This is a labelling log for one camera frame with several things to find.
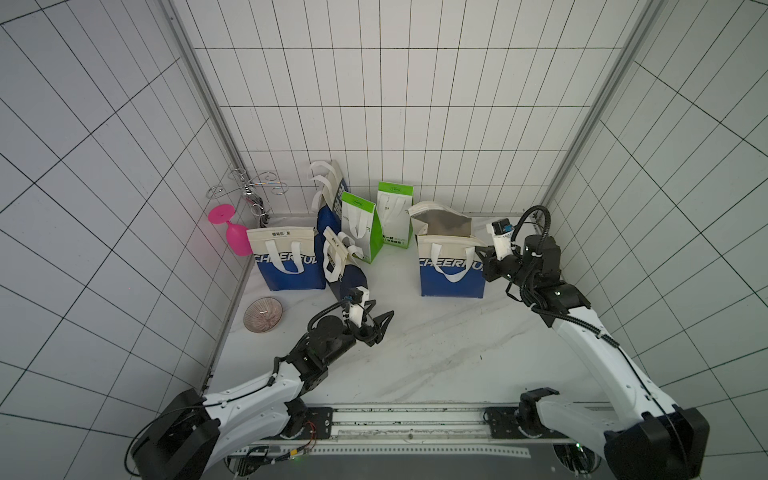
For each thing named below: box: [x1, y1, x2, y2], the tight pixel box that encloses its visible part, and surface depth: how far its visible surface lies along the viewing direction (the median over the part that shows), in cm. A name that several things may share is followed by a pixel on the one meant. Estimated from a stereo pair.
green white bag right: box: [376, 181, 415, 249], surface depth 97 cm
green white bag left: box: [341, 191, 384, 264], surface depth 93 cm
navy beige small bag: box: [323, 226, 368, 302], surface depth 83 cm
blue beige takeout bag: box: [407, 201, 486, 298], surface depth 82 cm
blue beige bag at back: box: [309, 160, 350, 238], surface depth 99 cm
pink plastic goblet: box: [208, 204, 253, 257], surface depth 85 cm
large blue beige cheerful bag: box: [246, 227, 327, 291], surface depth 86 cm
